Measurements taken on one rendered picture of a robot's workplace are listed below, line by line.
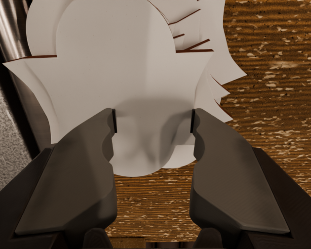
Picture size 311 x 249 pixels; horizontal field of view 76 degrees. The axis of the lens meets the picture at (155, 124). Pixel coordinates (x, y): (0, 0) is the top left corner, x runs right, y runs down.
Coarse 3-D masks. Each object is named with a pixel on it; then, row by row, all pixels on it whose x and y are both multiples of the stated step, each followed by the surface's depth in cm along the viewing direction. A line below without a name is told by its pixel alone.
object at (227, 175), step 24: (192, 120) 12; (216, 120) 11; (216, 144) 9; (240, 144) 9; (216, 168) 8; (240, 168) 8; (192, 192) 7; (216, 192) 7; (240, 192) 7; (264, 192) 7; (192, 216) 7; (216, 216) 6; (240, 216) 6; (264, 216) 6
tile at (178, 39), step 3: (177, 36) 13; (180, 36) 13; (183, 36) 13; (174, 39) 13; (177, 39) 13; (180, 39) 13; (183, 39) 13; (174, 42) 13; (177, 42) 13; (180, 42) 13; (177, 45) 13; (180, 45) 13; (177, 48) 13; (180, 48) 13; (174, 150) 18
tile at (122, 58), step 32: (96, 0) 10; (128, 0) 10; (64, 32) 11; (96, 32) 11; (128, 32) 11; (160, 32) 11; (32, 64) 12; (64, 64) 12; (96, 64) 12; (128, 64) 12; (160, 64) 12; (192, 64) 12; (64, 96) 13; (96, 96) 13; (128, 96) 13; (160, 96) 13; (192, 96) 13; (64, 128) 15; (128, 128) 15; (160, 128) 14; (128, 160) 16; (160, 160) 16
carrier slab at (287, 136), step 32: (256, 0) 15; (288, 0) 15; (224, 32) 16; (256, 32) 16; (288, 32) 16; (256, 64) 17; (288, 64) 17; (224, 96) 19; (256, 96) 19; (288, 96) 19; (256, 128) 21; (288, 128) 21; (288, 160) 23; (128, 192) 25; (160, 192) 26; (128, 224) 29; (160, 224) 29; (192, 224) 29
